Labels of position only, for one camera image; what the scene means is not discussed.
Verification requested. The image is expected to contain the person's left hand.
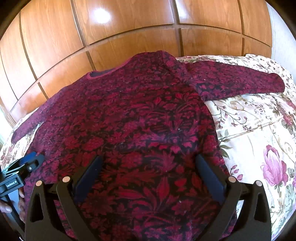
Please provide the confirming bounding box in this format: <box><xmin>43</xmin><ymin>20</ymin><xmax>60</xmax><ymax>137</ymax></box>
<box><xmin>0</xmin><ymin>187</ymin><xmax>26</xmax><ymax>223</ymax></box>

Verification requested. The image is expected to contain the dark red floral sweater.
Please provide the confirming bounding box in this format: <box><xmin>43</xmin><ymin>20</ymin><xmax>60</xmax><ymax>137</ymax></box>
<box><xmin>11</xmin><ymin>51</ymin><xmax>285</xmax><ymax>240</ymax></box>

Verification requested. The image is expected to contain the floral quilted bedspread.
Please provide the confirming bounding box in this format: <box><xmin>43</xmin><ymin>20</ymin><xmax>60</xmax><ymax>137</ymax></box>
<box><xmin>1</xmin><ymin>55</ymin><xmax>295</xmax><ymax>240</ymax></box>

